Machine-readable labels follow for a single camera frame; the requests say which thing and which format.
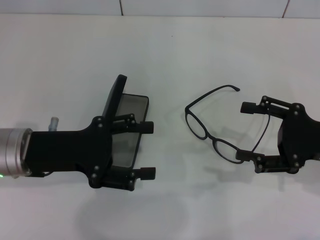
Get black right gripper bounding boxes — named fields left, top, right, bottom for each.
left=234, top=95, right=320, bottom=175

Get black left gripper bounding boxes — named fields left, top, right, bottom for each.
left=24, top=116, right=114, bottom=190

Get black glasses case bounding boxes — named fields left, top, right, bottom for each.
left=103, top=74, right=151, bottom=169

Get black-framed glasses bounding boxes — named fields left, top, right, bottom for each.
left=184, top=84, right=272, bottom=165

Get small silver wrist connector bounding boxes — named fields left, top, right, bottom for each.
left=49, top=116, right=60, bottom=133

